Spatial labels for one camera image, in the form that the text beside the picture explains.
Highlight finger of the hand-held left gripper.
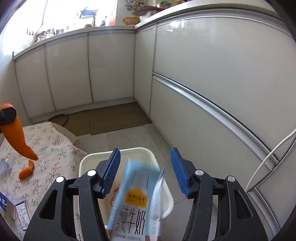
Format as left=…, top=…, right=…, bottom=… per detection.
left=0, top=108, right=17, bottom=127

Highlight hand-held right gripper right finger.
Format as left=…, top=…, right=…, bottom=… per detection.
left=170, top=148, right=259, bottom=241

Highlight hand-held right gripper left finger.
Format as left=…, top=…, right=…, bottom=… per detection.
left=23, top=148, right=121, bottom=241

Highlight long orange peel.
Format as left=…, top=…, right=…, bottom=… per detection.
left=0, top=103, right=39, bottom=161

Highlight white plastic bin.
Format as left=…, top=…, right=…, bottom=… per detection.
left=79, top=147, right=174, bottom=229

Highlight light blue milk carton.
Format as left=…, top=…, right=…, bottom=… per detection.
left=107, top=158, right=165, bottom=241

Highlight white cabinet drawer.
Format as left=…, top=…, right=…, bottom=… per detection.
left=152, top=4, right=296, bottom=145
left=150, top=74, right=296, bottom=233

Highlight dark slipper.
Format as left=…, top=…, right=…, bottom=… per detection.
left=47, top=113, right=69, bottom=127

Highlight crumpled pale blue paper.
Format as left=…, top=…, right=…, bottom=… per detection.
left=0, top=159, right=12, bottom=177

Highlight large brown floor mat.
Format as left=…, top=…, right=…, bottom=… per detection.
left=90, top=102, right=153, bottom=135

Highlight small orange peel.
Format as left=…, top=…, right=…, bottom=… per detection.
left=18, top=159, right=34, bottom=179

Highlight floral tablecloth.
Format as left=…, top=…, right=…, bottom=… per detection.
left=0, top=122, right=88, bottom=241

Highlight small brown floor mat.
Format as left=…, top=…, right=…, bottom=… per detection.
left=66, top=109, right=92, bottom=137

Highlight row of glass jars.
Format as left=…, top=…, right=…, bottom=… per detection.
left=35, top=27, right=70, bottom=41

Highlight flattened blue cardboard box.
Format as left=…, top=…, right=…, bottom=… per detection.
left=0, top=192, right=32, bottom=231

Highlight narrow white cabinet door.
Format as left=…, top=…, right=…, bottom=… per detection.
left=134, top=25, right=158, bottom=117

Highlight kitchen window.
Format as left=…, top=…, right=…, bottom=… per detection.
left=42, top=0, right=118, bottom=31

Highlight woven basket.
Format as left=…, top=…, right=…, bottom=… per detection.
left=122, top=16, right=140, bottom=25

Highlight metal tray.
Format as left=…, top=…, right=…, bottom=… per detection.
left=139, top=6, right=158, bottom=17

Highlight green food packets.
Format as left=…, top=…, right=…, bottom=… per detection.
left=157, top=0, right=184, bottom=6

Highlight white cable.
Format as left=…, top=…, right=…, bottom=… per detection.
left=245, top=133, right=296, bottom=193

